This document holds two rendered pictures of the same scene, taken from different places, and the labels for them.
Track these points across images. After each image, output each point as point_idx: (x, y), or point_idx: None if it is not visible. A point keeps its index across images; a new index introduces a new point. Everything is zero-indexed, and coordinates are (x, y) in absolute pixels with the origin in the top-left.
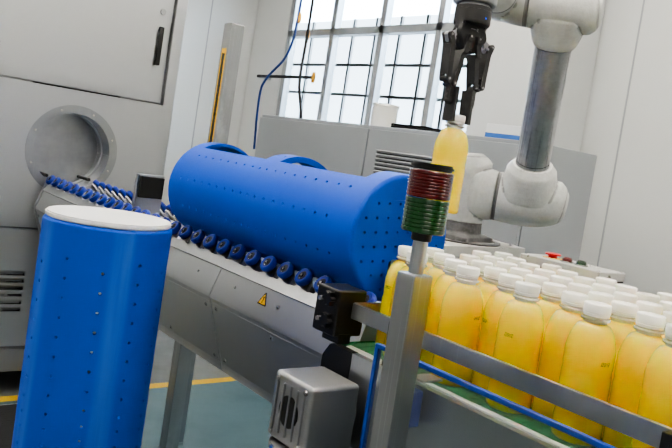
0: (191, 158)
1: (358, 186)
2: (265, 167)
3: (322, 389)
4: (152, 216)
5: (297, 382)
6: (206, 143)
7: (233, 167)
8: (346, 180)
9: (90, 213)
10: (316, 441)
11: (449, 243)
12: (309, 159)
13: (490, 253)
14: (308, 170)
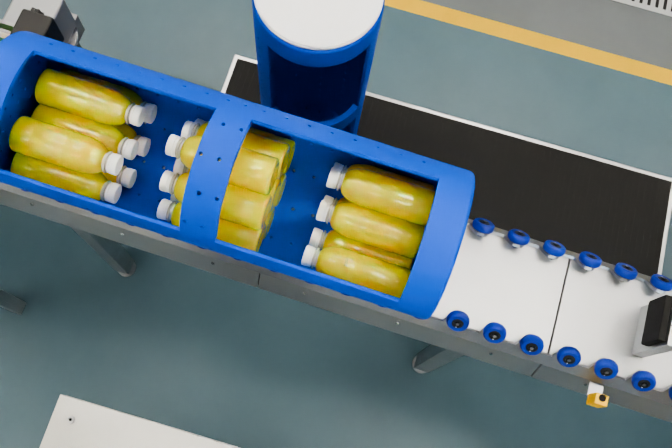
0: (437, 163)
1: (37, 40)
2: (233, 102)
3: None
4: (317, 42)
5: None
6: (460, 198)
7: (307, 122)
8: (62, 51)
9: None
10: None
11: (66, 434)
12: (197, 150)
13: None
14: (142, 79)
